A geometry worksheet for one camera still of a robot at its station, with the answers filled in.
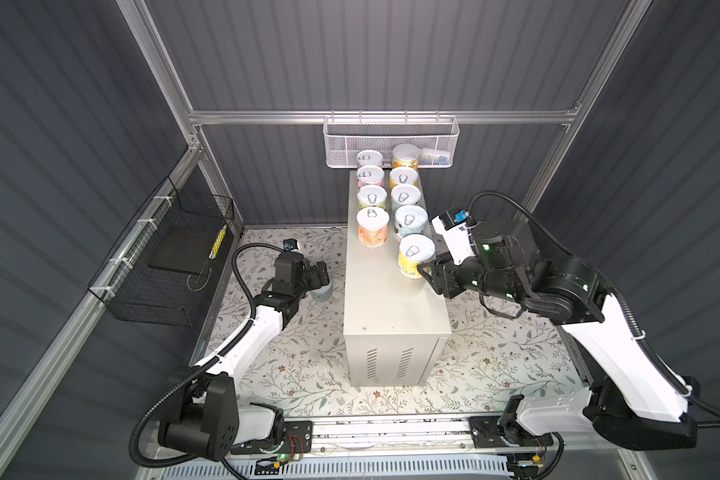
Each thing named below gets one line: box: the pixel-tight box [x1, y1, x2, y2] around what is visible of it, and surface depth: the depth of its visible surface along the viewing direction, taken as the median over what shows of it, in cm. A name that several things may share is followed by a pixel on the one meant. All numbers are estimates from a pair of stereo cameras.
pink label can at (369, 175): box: [356, 165, 385, 190], surface depth 79 cm
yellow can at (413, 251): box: [398, 234, 436, 279], surface depth 62 cm
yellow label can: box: [356, 185, 388, 210], surface depth 74 cm
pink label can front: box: [356, 149, 384, 169], surface depth 84 cm
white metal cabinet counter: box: [344, 171, 451, 387], surface depth 61 cm
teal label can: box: [390, 184, 422, 210], surface depth 74 cm
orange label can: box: [392, 143, 421, 172], surface depth 81 cm
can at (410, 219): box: [394, 205, 429, 237], surface depth 68 cm
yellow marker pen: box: [208, 224, 228, 260], surface depth 81 cm
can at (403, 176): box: [389, 166, 419, 191], surface depth 78 cm
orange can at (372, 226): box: [356, 206, 390, 247], surface depth 69 cm
